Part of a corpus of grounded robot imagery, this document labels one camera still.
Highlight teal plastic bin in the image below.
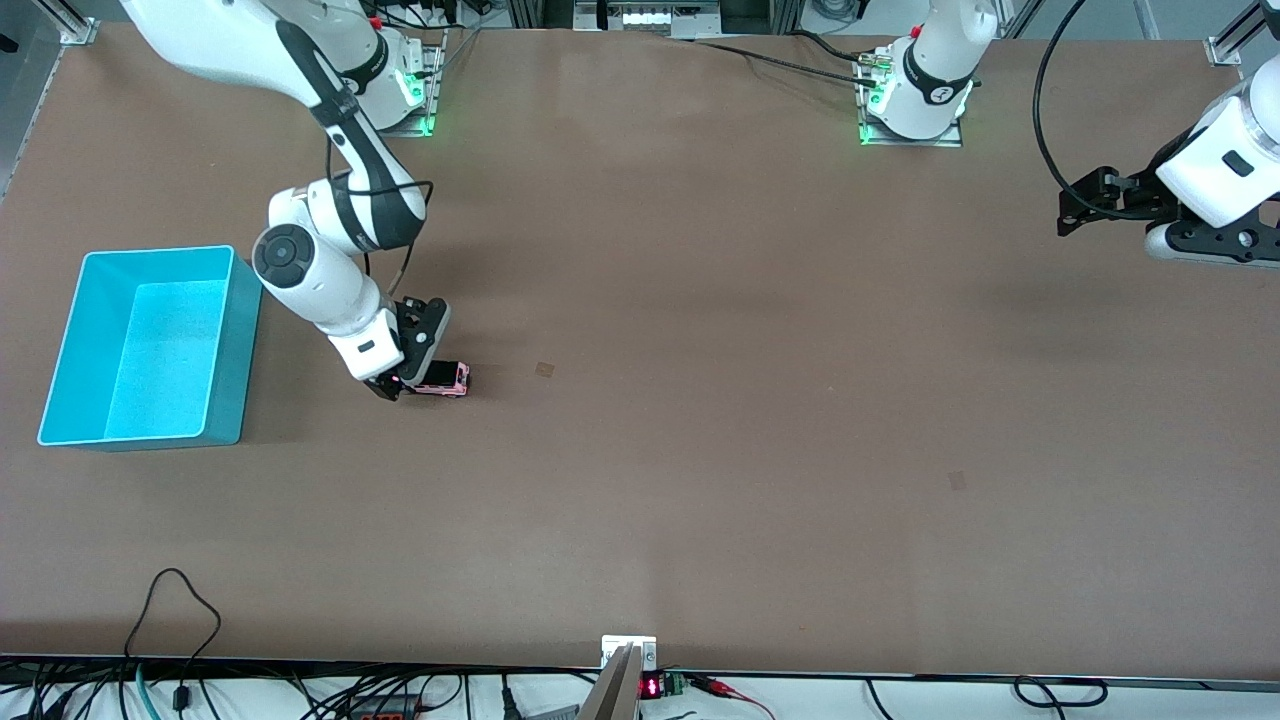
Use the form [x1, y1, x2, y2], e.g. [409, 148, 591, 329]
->
[37, 245, 264, 451]

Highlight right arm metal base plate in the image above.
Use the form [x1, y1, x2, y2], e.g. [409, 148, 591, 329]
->
[375, 28, 446, 138]

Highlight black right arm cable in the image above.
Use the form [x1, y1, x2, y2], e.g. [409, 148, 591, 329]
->
[325, 135, 436, 301]

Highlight thin black table cable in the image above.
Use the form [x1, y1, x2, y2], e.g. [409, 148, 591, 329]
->
[690, 40, 881, 86]

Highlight thick black table cable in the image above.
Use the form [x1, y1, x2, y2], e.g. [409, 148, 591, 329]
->
[790, 30, 871, 66]

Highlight red clip lead wires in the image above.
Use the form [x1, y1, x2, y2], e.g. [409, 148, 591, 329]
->
[690, 675, 776, 720]

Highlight aluminium corner extrusion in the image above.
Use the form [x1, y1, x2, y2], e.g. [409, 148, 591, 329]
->
[1205, 0, 1266, 66]
[38, 0, 101, 46]

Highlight thin black looped cable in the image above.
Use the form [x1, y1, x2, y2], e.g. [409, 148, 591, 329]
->
[122, 568, 223, 713]

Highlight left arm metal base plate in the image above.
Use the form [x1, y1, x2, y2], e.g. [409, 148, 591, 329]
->
[855, 45, 966, 148]

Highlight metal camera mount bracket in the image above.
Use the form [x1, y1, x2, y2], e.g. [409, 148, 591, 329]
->
[578, 635, 658, 720]

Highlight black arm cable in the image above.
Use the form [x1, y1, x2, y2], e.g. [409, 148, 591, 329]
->
[1033, 0, 1141, 216]
[325, 135, 436, 301]

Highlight black coiled cable loop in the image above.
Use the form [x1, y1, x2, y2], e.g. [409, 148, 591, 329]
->
[1012, 675, 1109, 709]

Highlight pink jeep toy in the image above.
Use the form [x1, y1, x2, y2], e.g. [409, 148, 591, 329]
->
[413, 362, 471, 398]

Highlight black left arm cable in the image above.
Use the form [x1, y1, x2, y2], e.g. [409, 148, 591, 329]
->
[1033, 0, 1141, 216]

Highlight metal frame with equipment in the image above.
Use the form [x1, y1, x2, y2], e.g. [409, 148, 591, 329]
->
[505, 0, 801, 41]

